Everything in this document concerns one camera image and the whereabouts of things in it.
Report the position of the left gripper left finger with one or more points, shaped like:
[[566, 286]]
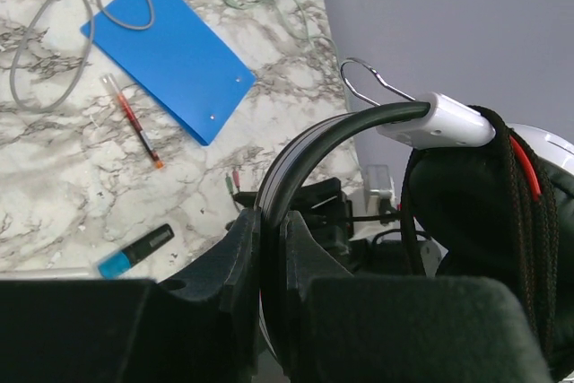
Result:
[[200, 325]]

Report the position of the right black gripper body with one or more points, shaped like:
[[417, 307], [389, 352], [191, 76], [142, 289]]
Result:
[[328, 213]]

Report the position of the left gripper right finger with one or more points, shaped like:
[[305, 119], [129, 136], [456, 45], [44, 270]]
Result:
[[338, 327]]

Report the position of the black white headphones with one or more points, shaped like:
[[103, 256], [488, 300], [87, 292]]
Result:
[[480, 198]]

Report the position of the blue black highlighter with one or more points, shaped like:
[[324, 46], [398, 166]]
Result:
[[134, 253]]

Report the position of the white stick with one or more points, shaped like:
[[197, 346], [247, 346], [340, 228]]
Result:
[[49, 274]]

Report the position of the blue notebook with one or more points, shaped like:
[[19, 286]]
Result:
[[166, 48]]

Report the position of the red pen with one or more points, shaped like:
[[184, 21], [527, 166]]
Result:
[[110, 82]]

